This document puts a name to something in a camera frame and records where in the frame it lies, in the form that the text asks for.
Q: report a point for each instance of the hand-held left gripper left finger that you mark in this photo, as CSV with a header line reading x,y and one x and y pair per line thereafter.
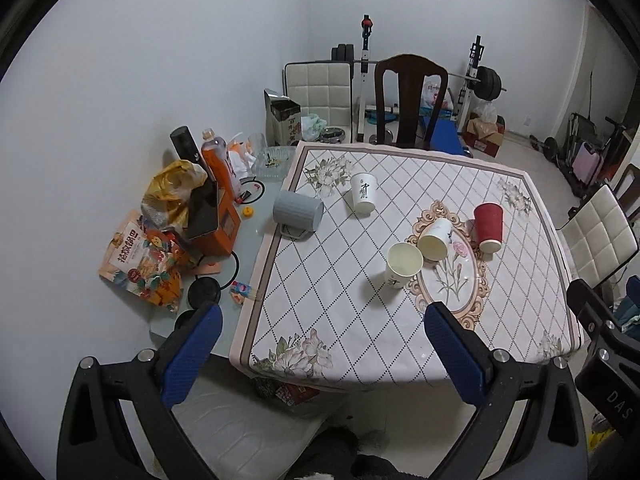
x,y
192,355

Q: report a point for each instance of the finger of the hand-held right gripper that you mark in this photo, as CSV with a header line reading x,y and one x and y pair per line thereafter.
x,y
590,302

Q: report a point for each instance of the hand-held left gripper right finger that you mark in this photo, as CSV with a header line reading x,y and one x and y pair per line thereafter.
x,y
456,352

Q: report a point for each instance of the white paper cup plain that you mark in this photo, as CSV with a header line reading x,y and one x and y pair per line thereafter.
x,y
436,239

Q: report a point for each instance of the red paper cup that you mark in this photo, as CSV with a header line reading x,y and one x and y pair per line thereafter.
x,y
488,227

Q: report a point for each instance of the grey ribbed cup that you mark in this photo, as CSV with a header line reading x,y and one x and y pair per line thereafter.
x,y
298,211

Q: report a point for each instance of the white paper cup black print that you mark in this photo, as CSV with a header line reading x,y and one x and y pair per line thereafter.
x,y
363,194

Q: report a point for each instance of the white paper cup small print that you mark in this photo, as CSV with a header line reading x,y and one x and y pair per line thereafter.
x,y
402,266

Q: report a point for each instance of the black round lid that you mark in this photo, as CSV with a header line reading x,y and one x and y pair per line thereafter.
x,y
203,293

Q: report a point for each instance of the white padded chair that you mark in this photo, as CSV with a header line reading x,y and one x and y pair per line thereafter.
x,y
317,90
597,230

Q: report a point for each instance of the orange fruit print packet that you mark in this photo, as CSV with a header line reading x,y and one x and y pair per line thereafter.
x,y
167,280

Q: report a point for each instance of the small blue red sachet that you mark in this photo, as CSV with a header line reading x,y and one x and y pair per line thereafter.
x,y
242,290

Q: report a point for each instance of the white seat cushion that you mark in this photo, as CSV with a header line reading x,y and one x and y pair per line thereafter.
x,y
250,430

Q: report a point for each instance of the floral checked tablecloth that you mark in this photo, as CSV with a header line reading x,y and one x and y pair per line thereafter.
x,y
350,320

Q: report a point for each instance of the red packet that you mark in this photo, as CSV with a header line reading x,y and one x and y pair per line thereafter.
x,y
297,394

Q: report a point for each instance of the colourful snack bag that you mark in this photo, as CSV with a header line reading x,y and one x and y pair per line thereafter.
x,y
125,255

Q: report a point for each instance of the orange box black flap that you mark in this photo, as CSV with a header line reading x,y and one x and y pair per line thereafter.
x,y
220,225

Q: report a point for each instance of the pink suitcase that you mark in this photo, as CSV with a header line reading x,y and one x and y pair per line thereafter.
x,y
589,162

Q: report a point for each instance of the dark fuzzy cloth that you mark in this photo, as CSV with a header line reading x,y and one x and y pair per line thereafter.
x,y
350,455

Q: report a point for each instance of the yellow bottle cap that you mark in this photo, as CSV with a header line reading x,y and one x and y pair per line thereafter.
x,y
248,212

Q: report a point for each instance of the black dumbbell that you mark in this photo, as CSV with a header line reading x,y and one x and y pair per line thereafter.
x,y
547,143

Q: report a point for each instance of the yellow plastic bag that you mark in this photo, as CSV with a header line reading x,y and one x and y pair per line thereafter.
x,y
167,190

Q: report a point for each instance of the brown cardboard box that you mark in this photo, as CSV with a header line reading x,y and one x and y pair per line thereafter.
x,y
484,137

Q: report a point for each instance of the orange drink bottle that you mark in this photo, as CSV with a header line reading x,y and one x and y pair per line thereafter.
x,y
218,160

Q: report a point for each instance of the orange white snack bag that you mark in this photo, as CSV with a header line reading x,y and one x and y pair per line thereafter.
x,y
241,152

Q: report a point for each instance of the glass bowl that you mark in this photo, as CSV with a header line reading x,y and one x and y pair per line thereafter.
x,y
272,162

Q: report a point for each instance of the black cylindrical flask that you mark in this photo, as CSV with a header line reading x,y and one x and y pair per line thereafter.
x,y
186,146

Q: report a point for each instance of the blue bench pad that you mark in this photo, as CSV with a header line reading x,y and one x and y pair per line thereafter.
x,y
447,137

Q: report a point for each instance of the clear plastic bag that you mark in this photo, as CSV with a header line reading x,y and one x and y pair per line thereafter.
x,y
486,111

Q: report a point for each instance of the glass tumbler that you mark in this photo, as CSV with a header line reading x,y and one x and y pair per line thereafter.
x,y
256,142

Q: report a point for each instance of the barbell with black plates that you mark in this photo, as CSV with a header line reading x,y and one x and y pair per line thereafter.
x,y
489,82

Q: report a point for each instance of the metal dish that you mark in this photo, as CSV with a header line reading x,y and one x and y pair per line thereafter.
x,y
333,134

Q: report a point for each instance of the dark wooden chair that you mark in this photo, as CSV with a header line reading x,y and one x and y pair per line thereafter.
x,y
410,105

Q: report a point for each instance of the open cardboard carton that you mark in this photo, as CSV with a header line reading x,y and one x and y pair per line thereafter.
x,y
283,117

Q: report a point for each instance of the green white plastic bag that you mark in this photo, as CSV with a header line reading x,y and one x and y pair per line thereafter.
x,y
313,126

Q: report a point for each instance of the white red plastic bag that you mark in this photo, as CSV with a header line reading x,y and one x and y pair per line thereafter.
x,y
434,91

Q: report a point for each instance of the black weight plates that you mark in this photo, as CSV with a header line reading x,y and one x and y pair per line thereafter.
x,y
342,53

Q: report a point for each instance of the white squat rack post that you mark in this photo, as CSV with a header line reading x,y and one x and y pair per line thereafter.
x,y
366,60

